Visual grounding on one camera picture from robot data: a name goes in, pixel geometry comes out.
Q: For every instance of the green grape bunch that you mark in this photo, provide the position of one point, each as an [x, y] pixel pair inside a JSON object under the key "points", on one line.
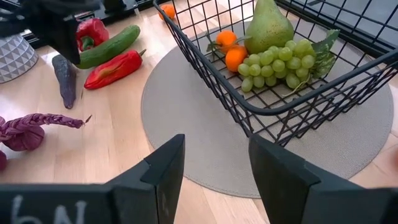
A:
{"points": [[278, 65]]}

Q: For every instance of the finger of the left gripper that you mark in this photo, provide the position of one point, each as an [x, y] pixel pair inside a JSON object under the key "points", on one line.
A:
{"points": [[66, 40]]}

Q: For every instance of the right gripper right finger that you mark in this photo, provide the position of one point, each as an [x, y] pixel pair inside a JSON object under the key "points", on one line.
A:
{"points": [[281, 186]]}

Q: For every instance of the orange mandarin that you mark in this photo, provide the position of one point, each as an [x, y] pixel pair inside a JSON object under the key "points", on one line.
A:
{"points": [[168, 11], [234, 59], [226, 39]]}

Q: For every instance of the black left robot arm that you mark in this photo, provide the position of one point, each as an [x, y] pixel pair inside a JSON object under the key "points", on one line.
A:
{"points": [[119, 4]]}

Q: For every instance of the white geometric patterned pot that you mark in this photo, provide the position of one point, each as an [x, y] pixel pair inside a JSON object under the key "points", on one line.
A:
{"points": [[15, 59]]}

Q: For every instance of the green cucumber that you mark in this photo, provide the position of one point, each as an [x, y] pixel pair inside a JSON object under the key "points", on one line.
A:
{"points": [[112, 46]]}

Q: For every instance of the green pear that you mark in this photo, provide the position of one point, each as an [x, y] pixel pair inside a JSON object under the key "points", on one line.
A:
{"points": [[267, 28]]}

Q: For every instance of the long red pepper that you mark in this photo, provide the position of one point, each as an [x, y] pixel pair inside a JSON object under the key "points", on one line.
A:
{"points": [[115, 70]]}

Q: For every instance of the red bell pepper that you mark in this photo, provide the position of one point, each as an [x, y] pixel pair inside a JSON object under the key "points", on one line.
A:
{"points": [[94, 31]]}

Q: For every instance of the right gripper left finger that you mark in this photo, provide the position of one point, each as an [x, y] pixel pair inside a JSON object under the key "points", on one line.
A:
{"points": [[163, 186]]}

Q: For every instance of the round grey placemat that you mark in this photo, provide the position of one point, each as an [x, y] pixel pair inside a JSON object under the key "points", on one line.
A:
{"points": [[192, 130]]}

